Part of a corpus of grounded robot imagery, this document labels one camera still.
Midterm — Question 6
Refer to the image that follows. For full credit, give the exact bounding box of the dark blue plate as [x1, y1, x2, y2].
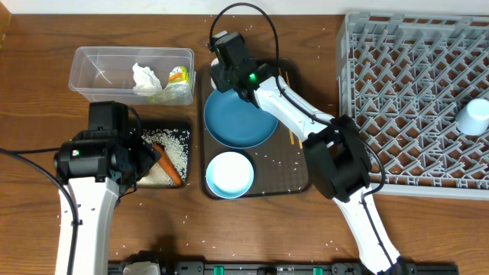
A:
[203, 89, 278, 149]

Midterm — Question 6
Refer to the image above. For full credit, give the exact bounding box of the orange carrot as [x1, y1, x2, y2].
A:
[153, 144, 183, 187]

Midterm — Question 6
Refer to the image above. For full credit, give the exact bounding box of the green snack wrapper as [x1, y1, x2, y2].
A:
[149, 66, 191, 105]

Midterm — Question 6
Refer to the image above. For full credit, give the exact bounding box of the pile of rice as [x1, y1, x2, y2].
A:
[136, 128, 191, 188]

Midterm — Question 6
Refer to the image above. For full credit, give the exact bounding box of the white tissue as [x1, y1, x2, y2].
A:
[132, 63, 163, 96]

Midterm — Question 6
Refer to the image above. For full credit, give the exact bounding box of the light blue bowl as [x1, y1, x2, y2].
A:
[206, 151, 254, 199]

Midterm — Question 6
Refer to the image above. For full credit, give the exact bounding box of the light blue cup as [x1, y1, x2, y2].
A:
[455, 99, 489, 136]

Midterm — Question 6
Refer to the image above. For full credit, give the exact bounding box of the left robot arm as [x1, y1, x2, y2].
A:
[54, 101, 161, 274]

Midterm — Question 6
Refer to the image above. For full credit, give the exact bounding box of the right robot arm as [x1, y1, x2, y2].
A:
[208, 31, 409, 274]

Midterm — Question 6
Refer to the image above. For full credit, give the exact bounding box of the grey dishwasher rack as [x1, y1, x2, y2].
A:
[336, 11, 488, 200]

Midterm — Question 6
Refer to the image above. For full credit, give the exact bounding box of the white cup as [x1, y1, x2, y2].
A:
[209, 58, 219, 90]

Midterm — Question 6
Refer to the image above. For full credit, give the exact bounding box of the black tray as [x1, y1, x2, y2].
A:
[129, 118, 195, 189]

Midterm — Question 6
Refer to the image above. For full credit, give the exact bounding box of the clear plastic bin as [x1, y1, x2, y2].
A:
[68, 47, 196, 105]

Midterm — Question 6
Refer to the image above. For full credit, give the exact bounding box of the wooden chopstick left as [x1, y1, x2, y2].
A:
[289, 129, 295, 145]

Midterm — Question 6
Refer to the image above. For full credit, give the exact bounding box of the wooden chopstick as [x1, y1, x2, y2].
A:
[284, 70, 303, 150]
[289, 129, 295, 145]

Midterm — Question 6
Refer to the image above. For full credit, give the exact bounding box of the wooden chopstick right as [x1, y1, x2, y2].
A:
[284, 70, 303, 150]

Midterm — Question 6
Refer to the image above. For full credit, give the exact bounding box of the brown serving tray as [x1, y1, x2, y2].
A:
[199, 66, 311, 200]

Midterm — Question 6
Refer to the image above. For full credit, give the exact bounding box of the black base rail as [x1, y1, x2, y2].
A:
[108, 261, 460, 275]

